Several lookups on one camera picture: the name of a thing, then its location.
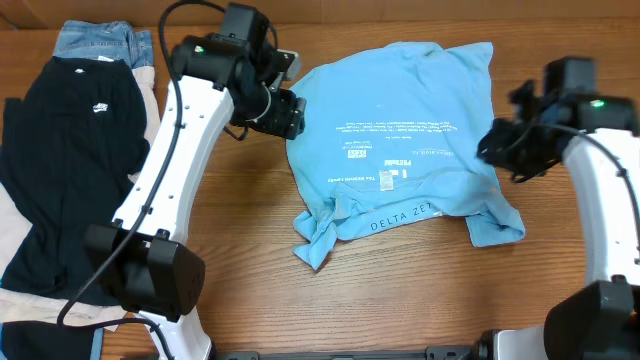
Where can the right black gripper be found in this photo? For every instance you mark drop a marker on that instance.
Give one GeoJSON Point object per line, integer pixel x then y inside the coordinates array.
{"type": "Point", "coordinates": [493, 152]}

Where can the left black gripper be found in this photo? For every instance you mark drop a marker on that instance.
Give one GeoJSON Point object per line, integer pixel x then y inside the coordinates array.
{"type": "Point", "coordinates": [286, 120]}

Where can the light blue printed t-shirt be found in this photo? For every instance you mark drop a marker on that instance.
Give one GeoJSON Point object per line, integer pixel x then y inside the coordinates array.
{"type": "Point", "coordinates": [390, 139]}

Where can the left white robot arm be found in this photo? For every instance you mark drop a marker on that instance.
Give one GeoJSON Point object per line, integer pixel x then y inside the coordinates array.
{"type": "Point", "coordinates": [233, 77]}

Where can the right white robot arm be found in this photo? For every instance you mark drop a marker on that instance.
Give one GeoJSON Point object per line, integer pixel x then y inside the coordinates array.
{"type": "Point", "coordinates": [596, 138]}

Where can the blue denim jeans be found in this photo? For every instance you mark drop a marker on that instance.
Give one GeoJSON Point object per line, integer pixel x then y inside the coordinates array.
{"type": "Point", "coordinates": [107, 41]}

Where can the black t-shirt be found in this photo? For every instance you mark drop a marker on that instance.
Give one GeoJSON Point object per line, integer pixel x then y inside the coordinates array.
{"type": "Point", "coordinates": [69, 148]}

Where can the beige garment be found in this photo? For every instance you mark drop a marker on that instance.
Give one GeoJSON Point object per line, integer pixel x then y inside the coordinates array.
{"type": "Point", "coordinates": [17, 306]}

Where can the dark garment with blue trim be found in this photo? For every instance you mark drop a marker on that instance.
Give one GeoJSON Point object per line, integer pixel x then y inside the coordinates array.
{"type": "Point", "coordinates": [45, 341]}

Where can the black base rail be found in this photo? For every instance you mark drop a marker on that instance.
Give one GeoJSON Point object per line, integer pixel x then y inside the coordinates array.
{"type": "Point", "coordinates": [447, 352]}

